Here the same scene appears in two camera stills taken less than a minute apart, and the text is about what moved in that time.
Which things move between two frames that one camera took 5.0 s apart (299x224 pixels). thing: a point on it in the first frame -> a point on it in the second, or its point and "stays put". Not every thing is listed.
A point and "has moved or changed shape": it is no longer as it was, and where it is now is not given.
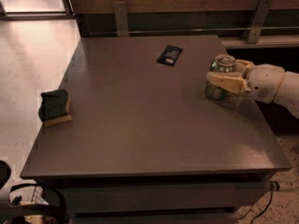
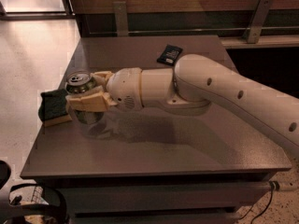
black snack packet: x=170 y=55 stays put
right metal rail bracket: x=252 y=33 stays put
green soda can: x=221 y=63 has moved or changed shape
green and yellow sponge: x=54 y=107 stays put
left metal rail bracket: x=121 y=21 stays put
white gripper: x=265 y=82 -> x=125 y=88
